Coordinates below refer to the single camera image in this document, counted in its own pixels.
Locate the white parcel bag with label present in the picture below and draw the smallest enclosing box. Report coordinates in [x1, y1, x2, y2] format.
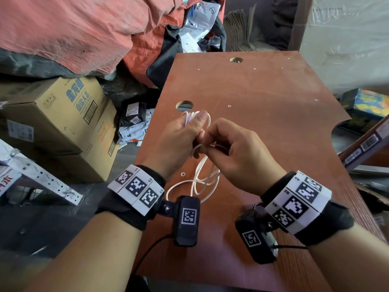
[179, 33, 203, 54]

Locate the cardboard box with blue print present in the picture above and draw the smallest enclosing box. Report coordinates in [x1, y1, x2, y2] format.
[0, 76, 107, 156]

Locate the clear plastic sheet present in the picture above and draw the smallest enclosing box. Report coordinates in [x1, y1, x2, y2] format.
[299, 0, 389, 95]

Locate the white perforated metal angle bar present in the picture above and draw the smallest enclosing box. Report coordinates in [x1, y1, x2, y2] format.
[0, 139, 84, 206]

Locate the white cable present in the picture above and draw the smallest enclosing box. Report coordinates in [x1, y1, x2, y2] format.
[166, 111, 221, 204]

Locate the black parcel bag with label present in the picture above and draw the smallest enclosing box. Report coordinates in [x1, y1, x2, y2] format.
[120, 100, 147, 129]

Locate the colourful blue and yellow box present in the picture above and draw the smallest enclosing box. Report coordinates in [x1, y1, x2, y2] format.
[338, 88, 389, 136]

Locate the person's left hand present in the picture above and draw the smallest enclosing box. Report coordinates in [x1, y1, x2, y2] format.
[142, 111, 211, 181]

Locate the person's left forearm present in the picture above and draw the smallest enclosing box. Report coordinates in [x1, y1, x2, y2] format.
[24, 210, 144, 292]

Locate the large pink woven sack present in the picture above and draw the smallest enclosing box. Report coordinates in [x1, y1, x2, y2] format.
[0, 0, 184, 77]

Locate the torn cardboard piece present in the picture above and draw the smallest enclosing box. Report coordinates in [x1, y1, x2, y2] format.
[354, 182, 389, 211]

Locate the white printed parcel bag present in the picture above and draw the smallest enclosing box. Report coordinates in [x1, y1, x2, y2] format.
[182, 0, 221, 31]

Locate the person's right hand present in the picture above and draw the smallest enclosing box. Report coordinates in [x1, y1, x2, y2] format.
[193, 118, 288, 197]

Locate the brown wooden board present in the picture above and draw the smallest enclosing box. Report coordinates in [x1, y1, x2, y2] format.
[287, 0, 314, 52]

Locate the black plastic bag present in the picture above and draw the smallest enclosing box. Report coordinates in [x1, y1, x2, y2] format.
[146, 17, 227, 89]

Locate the white sign with red print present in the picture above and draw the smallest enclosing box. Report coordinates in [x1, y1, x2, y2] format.
[0, 165, 22, 198]

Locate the black wristband with marker tags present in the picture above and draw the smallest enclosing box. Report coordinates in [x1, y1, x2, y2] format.
[260, 171, 355, 247]
[95, 165, 167, 231]

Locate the cardboard box with orange print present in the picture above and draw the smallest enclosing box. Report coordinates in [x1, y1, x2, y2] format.
[54, 100, 121, 183]

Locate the orange-red woven sack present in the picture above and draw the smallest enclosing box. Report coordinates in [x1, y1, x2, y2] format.
[122, 0, 226, 88]

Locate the brown box with barcode labels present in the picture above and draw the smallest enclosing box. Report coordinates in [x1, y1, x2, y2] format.
[339, 115, 389, 173]

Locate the black wrist camera with tag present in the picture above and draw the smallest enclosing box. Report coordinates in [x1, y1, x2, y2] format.
[158, 195, 201, 247]
[235, 207, 279, 265]

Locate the grey parcel bag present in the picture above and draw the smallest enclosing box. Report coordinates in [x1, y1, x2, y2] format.
[117, 109, 155, 145]

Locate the person's right forearm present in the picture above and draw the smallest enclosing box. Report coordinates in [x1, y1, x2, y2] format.
[304, 223, 389, 292]

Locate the stack of corrugated cardboard sheets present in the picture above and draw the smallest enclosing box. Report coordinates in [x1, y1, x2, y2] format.
[223, 5, 259, 52]

